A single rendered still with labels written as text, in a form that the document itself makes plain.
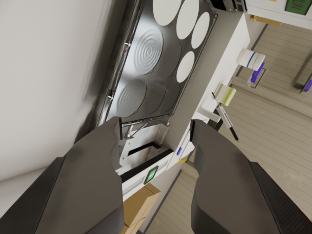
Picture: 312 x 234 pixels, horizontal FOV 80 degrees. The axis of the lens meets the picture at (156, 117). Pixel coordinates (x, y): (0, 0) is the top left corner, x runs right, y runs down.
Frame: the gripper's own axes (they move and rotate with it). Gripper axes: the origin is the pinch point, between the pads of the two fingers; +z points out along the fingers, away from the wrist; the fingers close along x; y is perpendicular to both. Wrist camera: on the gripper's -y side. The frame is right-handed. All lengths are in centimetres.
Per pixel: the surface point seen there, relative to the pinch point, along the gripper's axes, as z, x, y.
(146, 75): 31.4, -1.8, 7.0
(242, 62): 73, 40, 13
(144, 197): 189, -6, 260
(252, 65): 71, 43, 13
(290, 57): 628, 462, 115
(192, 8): 41.7, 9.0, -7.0
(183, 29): 40.4, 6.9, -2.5
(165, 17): 32.8, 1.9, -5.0
